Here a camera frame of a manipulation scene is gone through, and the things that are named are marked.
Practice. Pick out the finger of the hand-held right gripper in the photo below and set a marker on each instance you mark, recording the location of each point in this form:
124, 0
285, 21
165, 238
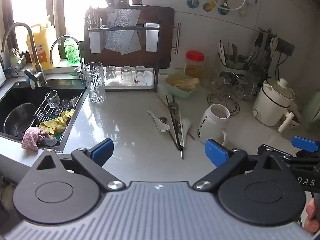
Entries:
303, 143
297, 161

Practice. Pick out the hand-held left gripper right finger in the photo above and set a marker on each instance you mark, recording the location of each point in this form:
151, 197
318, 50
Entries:
216, 152

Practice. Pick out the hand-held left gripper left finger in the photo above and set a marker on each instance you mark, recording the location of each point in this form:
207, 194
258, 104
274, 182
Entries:
103, 150

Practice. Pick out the white mug green print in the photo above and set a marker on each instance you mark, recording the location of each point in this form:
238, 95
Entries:
212, 127

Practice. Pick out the white ceramic spoon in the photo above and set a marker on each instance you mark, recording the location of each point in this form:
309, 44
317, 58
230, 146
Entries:
163, 127
186, 125

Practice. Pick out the black chopstick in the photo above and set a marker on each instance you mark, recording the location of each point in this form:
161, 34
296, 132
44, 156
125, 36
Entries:
172, 118

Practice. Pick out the copper spoon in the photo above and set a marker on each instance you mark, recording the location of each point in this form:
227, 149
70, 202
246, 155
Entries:
163, 119

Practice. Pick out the row of hanging utensils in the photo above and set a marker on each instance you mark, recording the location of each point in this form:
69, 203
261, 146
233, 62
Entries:
260, 45

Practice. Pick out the person's right hand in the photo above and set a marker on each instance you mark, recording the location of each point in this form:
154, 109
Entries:
311, 212

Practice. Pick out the green kettle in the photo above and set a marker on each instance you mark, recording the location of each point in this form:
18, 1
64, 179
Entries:
312, 107

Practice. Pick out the silver metal spoon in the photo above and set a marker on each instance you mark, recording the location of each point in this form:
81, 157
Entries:
175, 130

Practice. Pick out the white electric pot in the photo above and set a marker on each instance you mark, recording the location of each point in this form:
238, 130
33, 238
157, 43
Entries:
268, 107

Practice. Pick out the yellow cloth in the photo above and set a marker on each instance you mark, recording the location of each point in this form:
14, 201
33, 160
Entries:
57, 125

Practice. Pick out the tall textured glass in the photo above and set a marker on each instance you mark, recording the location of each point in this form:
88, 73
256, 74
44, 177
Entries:
95, 85

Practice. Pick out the green plastic basket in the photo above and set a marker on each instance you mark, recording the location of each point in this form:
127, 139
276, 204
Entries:
180, 93

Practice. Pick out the black sink drain rack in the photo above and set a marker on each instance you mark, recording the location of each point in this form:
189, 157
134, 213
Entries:
43, 112

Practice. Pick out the wine glass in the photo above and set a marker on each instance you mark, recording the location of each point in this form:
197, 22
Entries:
52, 100

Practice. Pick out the pink cloth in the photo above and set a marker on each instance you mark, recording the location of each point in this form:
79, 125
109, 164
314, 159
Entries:
32, 140

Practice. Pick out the small clear glass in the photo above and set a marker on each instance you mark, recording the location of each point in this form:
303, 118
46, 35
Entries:
110, 76
126, 76
140, 75

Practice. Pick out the bundle of bamboo skewers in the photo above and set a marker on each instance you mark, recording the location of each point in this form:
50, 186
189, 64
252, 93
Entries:
183, 82

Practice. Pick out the white drip tray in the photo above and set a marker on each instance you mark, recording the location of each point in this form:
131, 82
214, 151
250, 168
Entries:
150, 78

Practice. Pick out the green utensil holder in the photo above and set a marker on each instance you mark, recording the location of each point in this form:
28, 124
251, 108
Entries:
232, 67

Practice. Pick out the red-lid plastic jar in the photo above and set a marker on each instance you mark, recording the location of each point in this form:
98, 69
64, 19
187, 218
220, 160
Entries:
195, 66

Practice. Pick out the steel bowl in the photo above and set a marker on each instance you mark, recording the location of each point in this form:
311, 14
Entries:
17, 120

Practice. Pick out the small steel faucet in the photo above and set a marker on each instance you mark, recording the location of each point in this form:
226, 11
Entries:
80, 55

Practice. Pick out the black sink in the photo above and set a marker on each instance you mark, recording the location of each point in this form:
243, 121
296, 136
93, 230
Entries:
22, 92

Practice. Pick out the bunch of upright chopsticks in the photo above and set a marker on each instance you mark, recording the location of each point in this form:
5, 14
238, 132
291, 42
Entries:
222, 52

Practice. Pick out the green dish soap bottle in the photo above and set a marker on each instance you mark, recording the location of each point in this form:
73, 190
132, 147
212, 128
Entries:
71, 52

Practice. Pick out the black metal rack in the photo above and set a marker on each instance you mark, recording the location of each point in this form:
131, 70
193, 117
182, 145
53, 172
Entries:
158, 60

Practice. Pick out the tall steel faucet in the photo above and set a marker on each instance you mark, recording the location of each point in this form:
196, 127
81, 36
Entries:
37, 65

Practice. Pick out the white rack holder box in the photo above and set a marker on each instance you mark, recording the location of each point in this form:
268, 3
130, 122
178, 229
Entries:
95, 42
152, 40

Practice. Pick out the plain grey cutting board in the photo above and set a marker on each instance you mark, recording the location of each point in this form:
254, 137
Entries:
135, 42

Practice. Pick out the brown wooden cutting board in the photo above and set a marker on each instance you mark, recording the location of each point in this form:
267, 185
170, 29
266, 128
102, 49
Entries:
163, 50

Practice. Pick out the yellow detergent jug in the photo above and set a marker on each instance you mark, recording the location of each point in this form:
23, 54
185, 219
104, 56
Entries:
42, 45

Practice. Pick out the grey cutlery bundle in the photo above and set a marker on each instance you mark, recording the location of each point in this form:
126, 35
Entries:
95, 20

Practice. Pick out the embossed steel cutting board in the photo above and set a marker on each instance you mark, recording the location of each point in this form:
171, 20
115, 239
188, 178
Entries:
120, 20

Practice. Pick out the grey wall socket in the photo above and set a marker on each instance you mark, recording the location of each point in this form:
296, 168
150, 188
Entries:
286, 47

